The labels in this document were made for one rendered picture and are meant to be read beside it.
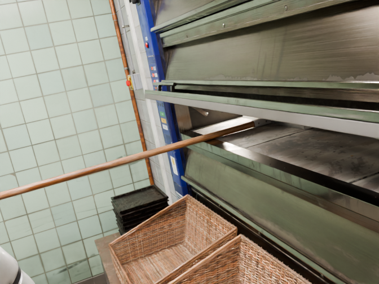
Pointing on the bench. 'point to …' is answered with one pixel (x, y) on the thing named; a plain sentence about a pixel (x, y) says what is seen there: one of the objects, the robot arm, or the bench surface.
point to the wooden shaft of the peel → (122, 161)
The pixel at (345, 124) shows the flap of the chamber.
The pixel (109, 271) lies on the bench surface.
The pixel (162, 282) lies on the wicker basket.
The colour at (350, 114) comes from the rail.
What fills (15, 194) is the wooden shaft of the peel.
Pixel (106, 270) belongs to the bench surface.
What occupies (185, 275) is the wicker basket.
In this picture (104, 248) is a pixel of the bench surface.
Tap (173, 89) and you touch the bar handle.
